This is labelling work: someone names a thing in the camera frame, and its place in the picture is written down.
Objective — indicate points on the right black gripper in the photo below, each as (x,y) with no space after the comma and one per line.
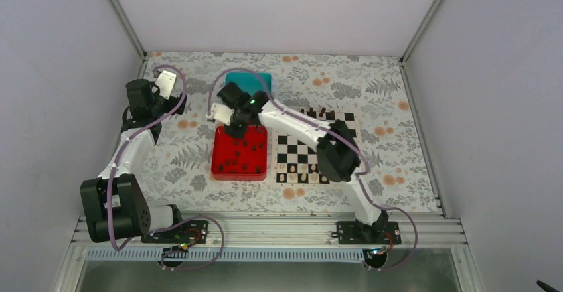
(240,133)

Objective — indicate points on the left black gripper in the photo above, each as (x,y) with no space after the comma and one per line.
(174,103)

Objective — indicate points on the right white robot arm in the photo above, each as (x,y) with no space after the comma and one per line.
(338,156)

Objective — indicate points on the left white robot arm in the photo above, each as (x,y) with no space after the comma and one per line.
(114,205)

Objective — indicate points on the teal plastic box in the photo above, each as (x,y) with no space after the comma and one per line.
(247,82)

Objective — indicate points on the red plastic tray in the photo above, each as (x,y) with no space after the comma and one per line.
(243,159)

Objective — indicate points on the black white chessboard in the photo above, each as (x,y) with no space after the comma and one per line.
(296,164)

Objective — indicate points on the floral patterned table mat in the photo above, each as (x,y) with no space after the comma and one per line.
(178,170)

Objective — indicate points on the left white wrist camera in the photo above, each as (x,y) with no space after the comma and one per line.
(164,84)

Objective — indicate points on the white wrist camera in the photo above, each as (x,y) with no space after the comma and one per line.
(164,84)
(220,113)

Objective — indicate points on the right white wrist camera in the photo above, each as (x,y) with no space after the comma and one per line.
(220,113)

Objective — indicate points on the aluminium mounting rail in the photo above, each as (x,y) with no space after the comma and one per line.
(313,230)

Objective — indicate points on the aluminium corner post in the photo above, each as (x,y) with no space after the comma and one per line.
(127,27)

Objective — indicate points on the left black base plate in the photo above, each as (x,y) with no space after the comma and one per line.
(193,232)

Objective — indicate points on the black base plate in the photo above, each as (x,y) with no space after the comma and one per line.
(193,232)
(356,233)

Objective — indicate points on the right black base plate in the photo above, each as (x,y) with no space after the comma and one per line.
(356,233)

